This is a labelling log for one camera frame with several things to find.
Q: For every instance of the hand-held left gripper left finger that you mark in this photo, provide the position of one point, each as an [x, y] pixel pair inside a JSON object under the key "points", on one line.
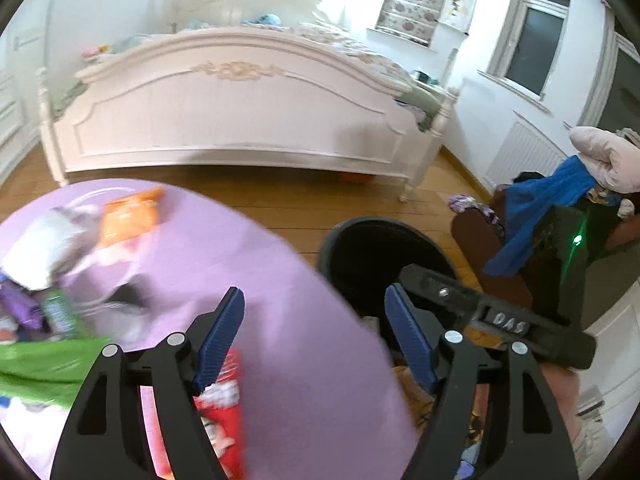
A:
{"points": [[222, 340]]}

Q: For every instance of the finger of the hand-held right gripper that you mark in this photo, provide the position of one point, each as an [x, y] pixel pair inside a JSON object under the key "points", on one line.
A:
{"points": [[440, 290]]}

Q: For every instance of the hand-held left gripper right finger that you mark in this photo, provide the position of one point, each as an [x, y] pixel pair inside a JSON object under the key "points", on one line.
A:
{"points": [[410, 340]]}

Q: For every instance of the black trash bin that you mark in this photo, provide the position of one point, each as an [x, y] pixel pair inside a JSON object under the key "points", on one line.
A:
{"points": [[370, 260]]}

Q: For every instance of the green chewing gum box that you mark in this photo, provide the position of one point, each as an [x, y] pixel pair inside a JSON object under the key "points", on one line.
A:
{"points": [[60, 312]]}

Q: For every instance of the green snack packet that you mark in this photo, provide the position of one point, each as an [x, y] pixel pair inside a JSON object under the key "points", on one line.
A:
{"points": [[45, 367]]}

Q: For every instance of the person's right hand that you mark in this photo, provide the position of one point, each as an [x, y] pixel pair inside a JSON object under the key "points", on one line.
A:
{"points": [[562, 395]]}

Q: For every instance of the brown armchair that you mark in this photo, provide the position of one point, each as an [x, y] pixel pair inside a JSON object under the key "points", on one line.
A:
{"points": [[480, 245]]}

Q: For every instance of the red snack packet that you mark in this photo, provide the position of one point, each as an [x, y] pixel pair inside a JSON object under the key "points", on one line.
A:
{"points": [[225, 420]]}

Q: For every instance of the blue cloth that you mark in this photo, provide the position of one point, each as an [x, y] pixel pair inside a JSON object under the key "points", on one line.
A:
{"points": [[545, 200]]}

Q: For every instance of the purple floral cloth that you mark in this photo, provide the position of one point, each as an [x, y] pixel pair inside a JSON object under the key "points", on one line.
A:
{"points": [[467, 204]]}

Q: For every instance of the white radiator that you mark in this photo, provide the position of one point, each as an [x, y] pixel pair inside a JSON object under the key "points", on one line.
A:
{"points": [[520, 157]]}

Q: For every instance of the pink cushion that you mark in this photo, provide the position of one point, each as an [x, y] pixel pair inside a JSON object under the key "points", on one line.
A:
{"points": [[610, 160]]}

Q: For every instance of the orange snack packet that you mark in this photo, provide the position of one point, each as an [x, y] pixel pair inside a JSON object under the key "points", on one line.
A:
{"points": [[130, 217]]}

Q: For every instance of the green bed sheet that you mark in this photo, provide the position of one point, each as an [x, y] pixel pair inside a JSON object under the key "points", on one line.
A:
{"points": [[422, 102]]}

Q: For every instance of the white paper bag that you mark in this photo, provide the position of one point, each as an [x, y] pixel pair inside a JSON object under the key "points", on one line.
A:
{"points": [[40, 250]]}

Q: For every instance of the purple packet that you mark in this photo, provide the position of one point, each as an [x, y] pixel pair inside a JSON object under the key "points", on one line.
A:
{"points": [[20, 305]]}

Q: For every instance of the white wooden bed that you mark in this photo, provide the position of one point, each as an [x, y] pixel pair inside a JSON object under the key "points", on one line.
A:
{"points": [[225, 120]]}

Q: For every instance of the white framed window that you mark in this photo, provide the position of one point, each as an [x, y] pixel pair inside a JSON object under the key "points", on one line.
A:
{"points": [[532, 35]]}

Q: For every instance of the floral quilt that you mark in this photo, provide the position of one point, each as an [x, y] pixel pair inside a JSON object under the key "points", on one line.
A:
{"points": [[360, 50]]}

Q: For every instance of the floral roller blind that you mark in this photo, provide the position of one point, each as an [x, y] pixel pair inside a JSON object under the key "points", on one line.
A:
{"points": [[417, 0]]}

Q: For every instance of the white wardrobe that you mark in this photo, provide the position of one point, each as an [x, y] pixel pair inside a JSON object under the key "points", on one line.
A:
{"points": [[12, 105]]}

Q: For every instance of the blue plush toy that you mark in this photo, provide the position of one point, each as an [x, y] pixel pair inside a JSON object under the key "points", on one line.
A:
{"points": [[267, 19]]}

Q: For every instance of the white door frame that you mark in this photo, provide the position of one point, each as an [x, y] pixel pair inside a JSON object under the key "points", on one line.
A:
{"points": [[607, 70]]}

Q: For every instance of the paper sheet on wall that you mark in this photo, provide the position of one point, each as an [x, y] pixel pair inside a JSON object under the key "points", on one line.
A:
{"points": [[457, 10]]}

